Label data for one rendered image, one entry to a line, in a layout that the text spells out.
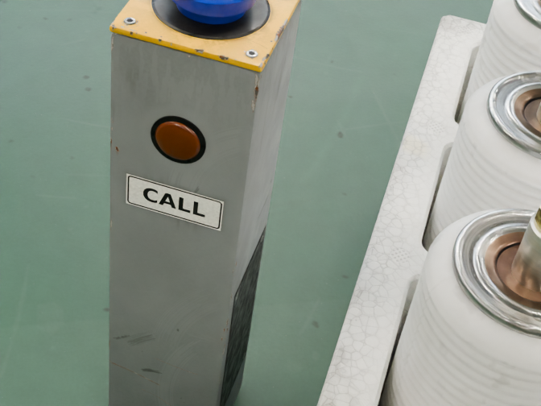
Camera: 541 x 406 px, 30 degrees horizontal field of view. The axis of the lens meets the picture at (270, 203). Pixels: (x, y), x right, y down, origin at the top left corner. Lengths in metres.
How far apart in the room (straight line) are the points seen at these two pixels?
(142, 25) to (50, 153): 0.42
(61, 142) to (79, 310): 0.19
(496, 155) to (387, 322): 0.10
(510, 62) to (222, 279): 0.23
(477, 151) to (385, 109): 0.42
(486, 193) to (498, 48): 0.13
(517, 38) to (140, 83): 0.25
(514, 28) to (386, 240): 0.16
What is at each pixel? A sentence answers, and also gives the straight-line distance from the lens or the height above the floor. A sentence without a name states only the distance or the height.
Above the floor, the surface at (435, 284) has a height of 0.25.
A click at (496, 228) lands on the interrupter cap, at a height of 0.25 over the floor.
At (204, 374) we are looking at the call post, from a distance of 0.59.
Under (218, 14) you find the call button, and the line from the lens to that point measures 0.45.
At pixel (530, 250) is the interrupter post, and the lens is 0.44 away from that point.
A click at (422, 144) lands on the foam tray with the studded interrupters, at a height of 0.18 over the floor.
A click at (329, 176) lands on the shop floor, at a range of 0.86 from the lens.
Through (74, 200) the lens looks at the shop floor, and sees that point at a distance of 0.82.
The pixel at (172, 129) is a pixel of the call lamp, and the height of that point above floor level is 0.27.
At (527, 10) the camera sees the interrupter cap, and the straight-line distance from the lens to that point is 0.63.
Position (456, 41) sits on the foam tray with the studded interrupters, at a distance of 0.72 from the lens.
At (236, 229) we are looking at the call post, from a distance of 0.50.
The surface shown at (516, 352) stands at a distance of 0.43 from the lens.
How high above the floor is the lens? 0.57
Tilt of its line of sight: 43 degrees down
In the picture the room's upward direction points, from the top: 9 degrees clockwise
